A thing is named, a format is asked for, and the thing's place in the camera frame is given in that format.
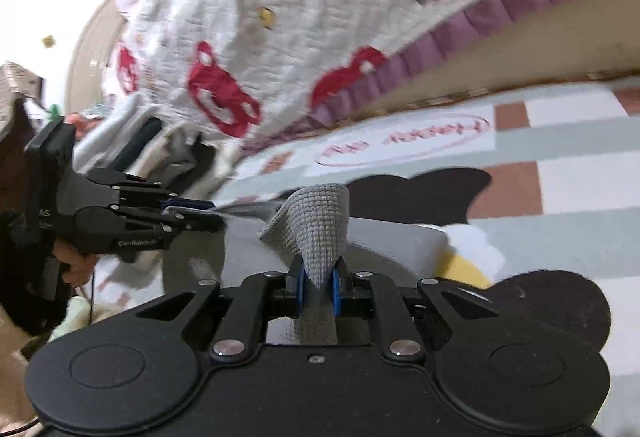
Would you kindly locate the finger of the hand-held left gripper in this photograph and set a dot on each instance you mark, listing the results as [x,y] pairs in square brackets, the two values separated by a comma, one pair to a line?
[192,204]
[200,223]

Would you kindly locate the yellow wall sticker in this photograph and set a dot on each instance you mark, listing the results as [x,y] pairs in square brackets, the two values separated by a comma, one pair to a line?
[48,40]

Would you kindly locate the cream cloth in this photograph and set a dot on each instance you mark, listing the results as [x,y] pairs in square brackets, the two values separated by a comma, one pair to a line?
[12,367]

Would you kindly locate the grey knitted garment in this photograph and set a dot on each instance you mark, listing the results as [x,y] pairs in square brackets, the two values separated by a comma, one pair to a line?
[315,227]

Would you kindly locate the patterned beige box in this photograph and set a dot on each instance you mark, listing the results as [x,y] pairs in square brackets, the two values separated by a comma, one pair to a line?
[17,84]

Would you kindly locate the beige curved bed frame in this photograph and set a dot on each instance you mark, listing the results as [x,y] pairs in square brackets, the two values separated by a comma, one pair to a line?
[92,37]

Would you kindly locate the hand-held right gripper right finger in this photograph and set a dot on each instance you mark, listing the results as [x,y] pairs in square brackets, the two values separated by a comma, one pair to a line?
[336,289]

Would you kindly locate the beige bed board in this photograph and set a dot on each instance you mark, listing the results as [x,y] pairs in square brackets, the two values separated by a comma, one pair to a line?
[525,62]

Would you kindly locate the stack of folded clothes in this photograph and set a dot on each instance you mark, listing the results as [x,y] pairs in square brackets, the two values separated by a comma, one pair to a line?
[145,137]

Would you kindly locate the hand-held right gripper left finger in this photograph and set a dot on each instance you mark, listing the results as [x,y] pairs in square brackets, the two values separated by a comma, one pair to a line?
[298,289]

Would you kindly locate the person's left hand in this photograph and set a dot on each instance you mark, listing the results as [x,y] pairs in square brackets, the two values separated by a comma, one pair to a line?
[72,262]

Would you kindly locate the white quilt with red bears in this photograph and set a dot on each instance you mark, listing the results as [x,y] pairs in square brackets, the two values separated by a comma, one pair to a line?
[300,17]

